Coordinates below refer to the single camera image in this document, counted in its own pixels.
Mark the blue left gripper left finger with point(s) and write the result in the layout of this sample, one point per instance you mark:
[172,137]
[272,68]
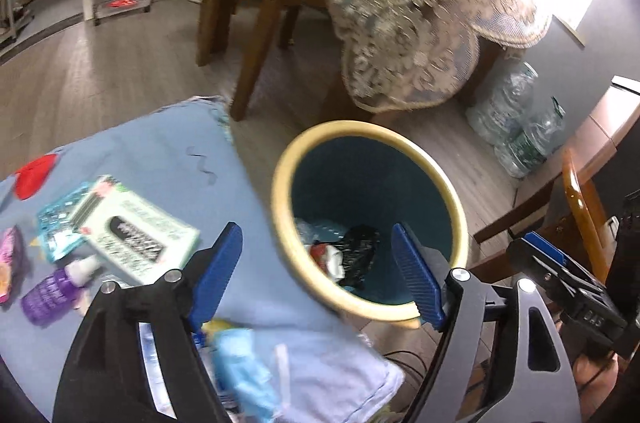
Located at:
[209,273]

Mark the black plastic bag in bin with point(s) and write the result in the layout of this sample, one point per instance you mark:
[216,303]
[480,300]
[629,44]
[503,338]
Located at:
[358,248]

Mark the green medicine box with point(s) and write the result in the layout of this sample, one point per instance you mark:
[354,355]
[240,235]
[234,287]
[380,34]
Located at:
[132,234]

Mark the red floral paper wrapper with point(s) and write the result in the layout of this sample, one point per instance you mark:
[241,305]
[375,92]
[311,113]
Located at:
[329,260]

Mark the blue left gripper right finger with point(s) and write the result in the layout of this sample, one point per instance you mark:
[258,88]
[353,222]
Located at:
[424,272]

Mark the teal blister pill pack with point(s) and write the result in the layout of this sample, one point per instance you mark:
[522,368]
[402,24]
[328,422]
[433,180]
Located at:
[59,241]

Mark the clear water jug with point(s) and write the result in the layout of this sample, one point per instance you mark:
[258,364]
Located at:
[497,117]
[534,142]

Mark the light blue cartoon blanket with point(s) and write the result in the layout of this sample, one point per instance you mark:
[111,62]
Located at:
[176,307]

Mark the yellow rimmed teal trash bin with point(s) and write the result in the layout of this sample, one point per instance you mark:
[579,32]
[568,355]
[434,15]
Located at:
[346,174]

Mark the pink purple snack wrapper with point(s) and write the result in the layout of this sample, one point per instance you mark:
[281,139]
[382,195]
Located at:
[11,260]

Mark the purple spray bottle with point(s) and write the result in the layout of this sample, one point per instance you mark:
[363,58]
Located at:
[59,292]

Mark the orange wooden chair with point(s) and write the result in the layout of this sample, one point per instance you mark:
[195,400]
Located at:
[585,205]

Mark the light blue face mask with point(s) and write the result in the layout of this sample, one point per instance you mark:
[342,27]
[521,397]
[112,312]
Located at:
[243,375]

